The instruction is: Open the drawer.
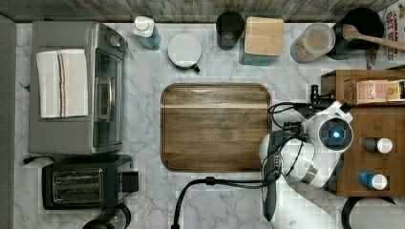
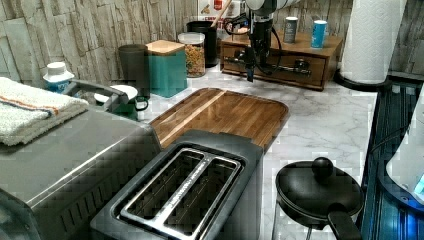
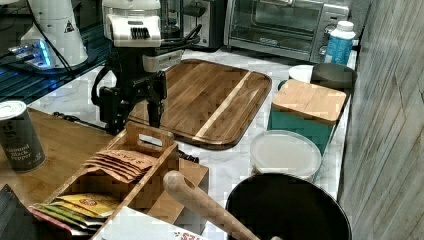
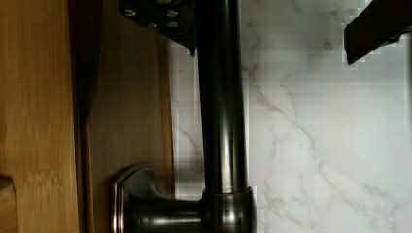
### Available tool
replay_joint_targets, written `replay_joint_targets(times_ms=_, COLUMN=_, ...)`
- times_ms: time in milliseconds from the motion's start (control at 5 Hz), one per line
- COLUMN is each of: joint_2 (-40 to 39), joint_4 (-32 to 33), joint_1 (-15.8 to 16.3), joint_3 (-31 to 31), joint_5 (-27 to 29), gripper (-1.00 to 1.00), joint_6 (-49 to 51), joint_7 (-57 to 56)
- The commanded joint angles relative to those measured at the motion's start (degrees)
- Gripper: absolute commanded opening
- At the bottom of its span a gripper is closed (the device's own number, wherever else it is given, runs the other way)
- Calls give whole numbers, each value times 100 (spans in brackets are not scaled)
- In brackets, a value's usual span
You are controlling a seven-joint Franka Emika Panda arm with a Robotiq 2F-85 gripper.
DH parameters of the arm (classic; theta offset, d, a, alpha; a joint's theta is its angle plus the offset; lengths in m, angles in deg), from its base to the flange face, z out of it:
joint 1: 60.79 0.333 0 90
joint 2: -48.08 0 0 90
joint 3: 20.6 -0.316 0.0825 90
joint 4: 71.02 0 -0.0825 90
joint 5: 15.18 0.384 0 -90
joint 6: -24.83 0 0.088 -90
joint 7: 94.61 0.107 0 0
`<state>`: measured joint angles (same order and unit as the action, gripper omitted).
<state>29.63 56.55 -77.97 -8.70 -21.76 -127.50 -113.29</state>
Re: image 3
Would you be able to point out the silver toaster oven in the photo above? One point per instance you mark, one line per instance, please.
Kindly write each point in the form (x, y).
(296, 29)

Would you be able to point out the ground black pepper can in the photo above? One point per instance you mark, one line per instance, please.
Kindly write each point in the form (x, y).
(19, 139)

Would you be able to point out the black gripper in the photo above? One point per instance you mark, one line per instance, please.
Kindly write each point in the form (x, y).
(133, 85)

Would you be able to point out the wooden tea organizer box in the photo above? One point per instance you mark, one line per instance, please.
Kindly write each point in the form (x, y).
(147, 195)

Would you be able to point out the teal canister with wooden lid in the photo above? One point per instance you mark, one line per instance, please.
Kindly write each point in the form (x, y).
(307, 109)

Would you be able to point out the black frying pan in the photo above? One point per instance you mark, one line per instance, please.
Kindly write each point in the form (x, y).
(286, 206)

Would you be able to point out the wooden pan handle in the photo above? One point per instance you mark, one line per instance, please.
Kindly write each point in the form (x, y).
(192, 197)

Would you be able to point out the yellow green tea packets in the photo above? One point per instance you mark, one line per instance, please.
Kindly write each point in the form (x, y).
(80, 214)

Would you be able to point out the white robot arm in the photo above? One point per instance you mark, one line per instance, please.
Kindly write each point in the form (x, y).
(136, 24)

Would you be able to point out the black silver toaster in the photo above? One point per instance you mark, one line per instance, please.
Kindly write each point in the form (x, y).
(210, 14)

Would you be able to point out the black object bottom left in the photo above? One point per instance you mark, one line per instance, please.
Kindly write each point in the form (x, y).
(17, 223)

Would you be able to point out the dark grey bowl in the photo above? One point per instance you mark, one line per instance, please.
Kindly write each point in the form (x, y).
(334, 76)

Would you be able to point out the bamboo board on left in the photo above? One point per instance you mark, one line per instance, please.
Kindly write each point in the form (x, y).
(66, 146)

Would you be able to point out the blue white plastic bottle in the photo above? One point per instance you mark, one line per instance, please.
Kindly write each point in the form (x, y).
(340, 43)

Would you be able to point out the white cup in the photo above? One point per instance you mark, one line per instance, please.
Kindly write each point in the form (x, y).
(301, 72)

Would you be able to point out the large wooden cutting board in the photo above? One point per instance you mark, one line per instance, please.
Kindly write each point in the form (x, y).
(211, 105)

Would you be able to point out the white paper packet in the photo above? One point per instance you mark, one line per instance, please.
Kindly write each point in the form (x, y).
(130, 224)

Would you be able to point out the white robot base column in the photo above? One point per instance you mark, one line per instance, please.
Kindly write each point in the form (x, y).
(54, 40)

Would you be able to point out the dark glass jar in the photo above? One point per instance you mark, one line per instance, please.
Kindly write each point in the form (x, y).
(170, 19)

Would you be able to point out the brown tea packets stack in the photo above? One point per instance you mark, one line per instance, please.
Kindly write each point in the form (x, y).
(123, 165)

